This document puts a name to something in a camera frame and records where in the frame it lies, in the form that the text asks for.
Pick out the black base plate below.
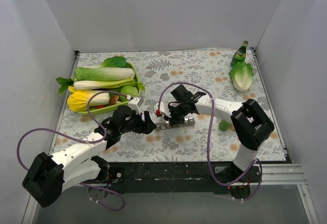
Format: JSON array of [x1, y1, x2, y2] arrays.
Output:
[[79, 161, 263, 195]]

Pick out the green pill bottle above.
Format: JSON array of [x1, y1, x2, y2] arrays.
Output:
[[218, 120, 231, 131]]

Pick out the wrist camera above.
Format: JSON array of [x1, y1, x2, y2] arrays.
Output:
[[127, 97, 144, 114], [154, 101, 170, 117]]

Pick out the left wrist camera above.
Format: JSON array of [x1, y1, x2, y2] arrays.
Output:
[[127, 97, 144, 114]]

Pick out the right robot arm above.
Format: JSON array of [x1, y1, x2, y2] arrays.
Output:
[[158, 83, 275, 182]]

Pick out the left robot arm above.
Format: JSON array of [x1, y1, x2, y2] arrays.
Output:
[[22, 106, 156, 207]]

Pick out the green plastic tray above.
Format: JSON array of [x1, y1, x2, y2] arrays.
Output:
[[76, 61, 141, 117]]

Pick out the green glass bottle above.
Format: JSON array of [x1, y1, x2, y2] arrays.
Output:
[[230, 40, 248, 67]]

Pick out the round green cabbage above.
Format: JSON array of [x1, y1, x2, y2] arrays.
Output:
[[120, 85, 138, 97]]

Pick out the yellow cabbage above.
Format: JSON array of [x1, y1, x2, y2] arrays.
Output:
[[67, 90, 110, 112]]

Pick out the white stalk bok choy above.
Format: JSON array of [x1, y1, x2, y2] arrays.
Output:
[[56, 77, 137, 95]]

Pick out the green lettuce head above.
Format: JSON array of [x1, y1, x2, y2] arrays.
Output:
[[229, 61, 253, 92]]

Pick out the grey weekly pill organizer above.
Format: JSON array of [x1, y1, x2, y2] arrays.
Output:
[[155, 117, 195, 131]]

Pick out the dark green leafy vegetable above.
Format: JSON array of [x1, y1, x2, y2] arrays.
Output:
[[100, 56, 127, 68]]

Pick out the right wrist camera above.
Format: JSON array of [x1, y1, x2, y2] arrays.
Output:
[[154, 101, 170, 117]]

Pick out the green napa cabbage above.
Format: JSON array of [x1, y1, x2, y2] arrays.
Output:
[[74, 67, 135, 81]]

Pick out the aluminium frame rail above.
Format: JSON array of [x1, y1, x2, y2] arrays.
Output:
[[33, 164, 306, 191]]

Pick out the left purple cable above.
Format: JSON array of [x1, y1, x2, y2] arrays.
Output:
[[16, 90, 133, 211]]

